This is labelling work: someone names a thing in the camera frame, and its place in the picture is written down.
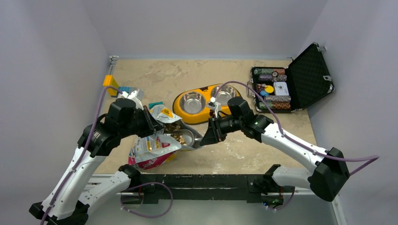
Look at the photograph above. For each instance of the yellow toy brick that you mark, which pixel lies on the yellow toy brick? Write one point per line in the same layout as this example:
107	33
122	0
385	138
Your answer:
109	80

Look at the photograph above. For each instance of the teal arch block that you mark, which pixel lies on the teal arch block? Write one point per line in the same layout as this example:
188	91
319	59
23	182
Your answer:
151	105

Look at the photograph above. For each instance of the yellow dealer chip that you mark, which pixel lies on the yellow dealer chip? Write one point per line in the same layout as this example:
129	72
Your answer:
269	89

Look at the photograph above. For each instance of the black poker chip case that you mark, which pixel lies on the black poker chip case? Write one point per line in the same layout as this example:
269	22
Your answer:
307	77

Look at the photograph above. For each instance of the metal food scoop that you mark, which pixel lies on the metal food scoop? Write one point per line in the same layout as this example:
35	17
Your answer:
189	140

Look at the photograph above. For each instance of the blue toy brick base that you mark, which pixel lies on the blue toy brick base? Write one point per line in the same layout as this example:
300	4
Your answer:
130	91

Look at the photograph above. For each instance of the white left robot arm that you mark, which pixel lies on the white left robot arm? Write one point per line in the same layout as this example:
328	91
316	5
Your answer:
68	204

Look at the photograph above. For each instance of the white card box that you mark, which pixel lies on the white card box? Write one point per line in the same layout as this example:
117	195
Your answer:
281	89

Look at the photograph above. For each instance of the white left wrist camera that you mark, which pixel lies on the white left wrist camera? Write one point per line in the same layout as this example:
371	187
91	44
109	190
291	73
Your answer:
132	97

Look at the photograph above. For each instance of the white yellow pet food bag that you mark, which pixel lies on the white yellow pet food bag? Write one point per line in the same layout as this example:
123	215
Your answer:
152	151

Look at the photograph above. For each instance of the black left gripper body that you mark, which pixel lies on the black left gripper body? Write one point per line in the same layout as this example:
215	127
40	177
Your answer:
140	124

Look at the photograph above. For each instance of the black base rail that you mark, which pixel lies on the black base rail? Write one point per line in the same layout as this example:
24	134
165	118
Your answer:
250	188

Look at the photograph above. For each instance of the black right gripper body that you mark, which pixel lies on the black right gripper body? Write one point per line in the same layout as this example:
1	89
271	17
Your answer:
226	125

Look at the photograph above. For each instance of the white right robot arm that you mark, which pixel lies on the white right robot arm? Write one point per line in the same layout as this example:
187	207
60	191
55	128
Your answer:
324	171

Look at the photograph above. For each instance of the yellow double pet bowl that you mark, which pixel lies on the yellow double pet bowl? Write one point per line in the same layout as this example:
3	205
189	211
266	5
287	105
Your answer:
191	105

